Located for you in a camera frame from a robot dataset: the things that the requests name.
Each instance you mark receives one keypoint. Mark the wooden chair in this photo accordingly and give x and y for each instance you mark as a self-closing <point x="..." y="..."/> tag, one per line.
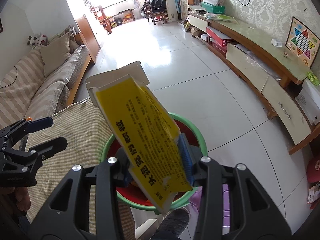
<point x="157" y="18"/>

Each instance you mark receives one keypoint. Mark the long wooden television cabinet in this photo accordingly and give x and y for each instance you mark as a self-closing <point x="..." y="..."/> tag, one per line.
<point x="250" y="40"/>

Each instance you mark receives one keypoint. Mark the person's dark shoe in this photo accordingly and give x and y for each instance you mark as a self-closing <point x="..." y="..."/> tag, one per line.
<point x="175" y="225"/>

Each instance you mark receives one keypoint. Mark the small green packet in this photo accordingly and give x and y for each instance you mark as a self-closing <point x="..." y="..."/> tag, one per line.
<point x="313" y="78"/>

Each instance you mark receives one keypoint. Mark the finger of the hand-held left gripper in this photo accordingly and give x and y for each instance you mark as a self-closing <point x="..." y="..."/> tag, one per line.
<point x="37" y="123"/>
<point x="52" y="147"/>

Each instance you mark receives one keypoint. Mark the yellow green plastic bag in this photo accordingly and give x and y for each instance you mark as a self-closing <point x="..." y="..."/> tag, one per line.
<point x="185" y="25"/>

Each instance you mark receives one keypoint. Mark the beige pillow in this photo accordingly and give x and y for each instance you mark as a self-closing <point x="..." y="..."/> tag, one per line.
<point x="56" y="52"/>

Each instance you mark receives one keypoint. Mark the white standing air conditioner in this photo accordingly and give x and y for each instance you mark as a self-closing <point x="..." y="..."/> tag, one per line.
<point x="171" y="0"/>

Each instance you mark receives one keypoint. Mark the green red trash bin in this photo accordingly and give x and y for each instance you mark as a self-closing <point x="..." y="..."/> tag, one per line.
<point x="183" y="130"/>

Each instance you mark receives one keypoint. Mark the large white box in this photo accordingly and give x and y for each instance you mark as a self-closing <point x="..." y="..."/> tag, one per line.
<point x="308" y="102"/>

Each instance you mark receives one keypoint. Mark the person's left hand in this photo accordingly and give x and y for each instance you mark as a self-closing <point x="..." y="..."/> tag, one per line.
<point x="21" y="200"/>

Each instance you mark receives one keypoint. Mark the green box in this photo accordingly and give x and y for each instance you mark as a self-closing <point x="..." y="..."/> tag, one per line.
<point x="212" y="8"/>

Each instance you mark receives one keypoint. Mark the cow plush toy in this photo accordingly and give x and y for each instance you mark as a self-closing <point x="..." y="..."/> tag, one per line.
<point x="37" y="40"/>

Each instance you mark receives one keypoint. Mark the striped beige sofa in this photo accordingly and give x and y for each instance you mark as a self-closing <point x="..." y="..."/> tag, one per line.
<point x="37" y="92"/>

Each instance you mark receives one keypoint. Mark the black backpack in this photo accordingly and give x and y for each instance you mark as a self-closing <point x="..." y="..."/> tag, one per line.
<point x="158" y="3"/>

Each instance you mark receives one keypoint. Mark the brown wooden cabinet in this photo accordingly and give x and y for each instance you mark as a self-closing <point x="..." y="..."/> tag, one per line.
<point x="87" y="37"/>

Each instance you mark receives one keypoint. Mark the small cardboard box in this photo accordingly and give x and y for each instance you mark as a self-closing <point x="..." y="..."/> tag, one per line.
<point x="196" y="31"/>

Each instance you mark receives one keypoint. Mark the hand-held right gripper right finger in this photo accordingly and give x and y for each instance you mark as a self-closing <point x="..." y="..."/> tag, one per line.
<point x="186" y="160"/>

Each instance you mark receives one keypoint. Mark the yellow box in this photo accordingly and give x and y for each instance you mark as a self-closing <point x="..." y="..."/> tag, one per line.
<point x="150" y="142"/>

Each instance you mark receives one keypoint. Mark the wooden post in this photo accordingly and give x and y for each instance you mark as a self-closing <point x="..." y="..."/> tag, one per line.
<point x="105" y="20"/>

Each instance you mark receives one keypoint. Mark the star checkers board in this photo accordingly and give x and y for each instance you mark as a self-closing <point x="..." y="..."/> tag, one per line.
<point x="302" y="41"/>

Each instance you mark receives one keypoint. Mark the red flat box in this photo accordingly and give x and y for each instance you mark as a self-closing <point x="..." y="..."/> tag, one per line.
<point x="218" y="36"/>

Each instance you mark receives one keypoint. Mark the purple round mat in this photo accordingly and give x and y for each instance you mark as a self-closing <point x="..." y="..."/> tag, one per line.
<point x="222" y="205"/>

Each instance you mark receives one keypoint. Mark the green plastic packet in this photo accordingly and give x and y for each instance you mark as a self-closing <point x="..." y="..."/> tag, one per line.
<point x="220" y="18"/>

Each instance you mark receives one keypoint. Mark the red round item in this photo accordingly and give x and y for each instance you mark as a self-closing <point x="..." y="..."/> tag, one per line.
<point x="314" y="168"/>

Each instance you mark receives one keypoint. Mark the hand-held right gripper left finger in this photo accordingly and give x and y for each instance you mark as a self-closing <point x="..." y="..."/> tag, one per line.
<point x="121" y="165"/>

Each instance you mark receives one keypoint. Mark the small white box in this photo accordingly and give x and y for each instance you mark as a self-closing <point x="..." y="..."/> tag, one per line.
<point x="276" y="43"/>

